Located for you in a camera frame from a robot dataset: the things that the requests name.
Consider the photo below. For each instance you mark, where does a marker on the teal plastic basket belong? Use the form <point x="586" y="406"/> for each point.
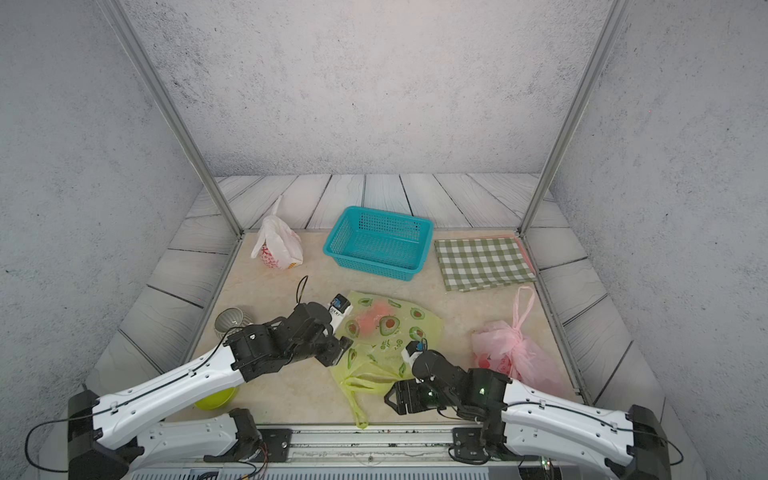
<point x="378" y="242"/>

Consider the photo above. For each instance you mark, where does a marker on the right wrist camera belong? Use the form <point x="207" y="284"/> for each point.
<point x="413" y="350"/>

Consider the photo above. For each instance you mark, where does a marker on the lime green plastic cup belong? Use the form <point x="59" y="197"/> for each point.
<point x="217" y="400"/>

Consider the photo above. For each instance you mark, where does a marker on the pink strawberry plastic bag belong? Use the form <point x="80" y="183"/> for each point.
<point x="502" y="346"/>

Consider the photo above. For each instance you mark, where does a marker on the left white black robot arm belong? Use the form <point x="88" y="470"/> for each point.
<point x="113" y="435"/>

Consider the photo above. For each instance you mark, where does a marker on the green checkered cloth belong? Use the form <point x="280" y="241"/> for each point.
<point x="476" y="264"/>

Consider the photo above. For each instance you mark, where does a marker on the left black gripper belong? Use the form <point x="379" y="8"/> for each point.
<point x="338" y="348"/>

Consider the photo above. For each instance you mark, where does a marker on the right aluminium frame post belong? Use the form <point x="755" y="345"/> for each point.
<point x="617" y="14"/>

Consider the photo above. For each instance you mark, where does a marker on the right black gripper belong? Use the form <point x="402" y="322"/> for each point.
<point x="401" y="394"/>

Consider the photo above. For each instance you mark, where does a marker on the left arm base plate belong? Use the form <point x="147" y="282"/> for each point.
<point x="277" y="442"/>

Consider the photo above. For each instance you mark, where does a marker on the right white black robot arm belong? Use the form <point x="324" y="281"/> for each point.
<point x="519" y="420"/>

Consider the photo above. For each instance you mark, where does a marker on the yellow-green avocado plastic bag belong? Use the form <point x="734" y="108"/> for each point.
<point x="374" y="363"/>

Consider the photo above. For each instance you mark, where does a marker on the red apple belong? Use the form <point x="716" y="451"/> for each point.
<point x="368" y="319"/>

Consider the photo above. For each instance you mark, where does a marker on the left aluminium frame post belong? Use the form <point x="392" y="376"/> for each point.
<point x="121" y="25"/>

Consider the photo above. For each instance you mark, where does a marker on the white tied plastic bag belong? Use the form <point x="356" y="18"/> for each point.
<point x="277" y="245"/>

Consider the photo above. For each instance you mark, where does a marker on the aluminium frame post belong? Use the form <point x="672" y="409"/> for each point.
<point x="121" y="25"/>
<point x="617" y="14"/>

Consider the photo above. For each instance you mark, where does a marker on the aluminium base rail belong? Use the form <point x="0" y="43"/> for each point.
<point x="384" y="447"/>

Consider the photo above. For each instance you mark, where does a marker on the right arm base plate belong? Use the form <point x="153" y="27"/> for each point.
<point x="469" y="446"/>

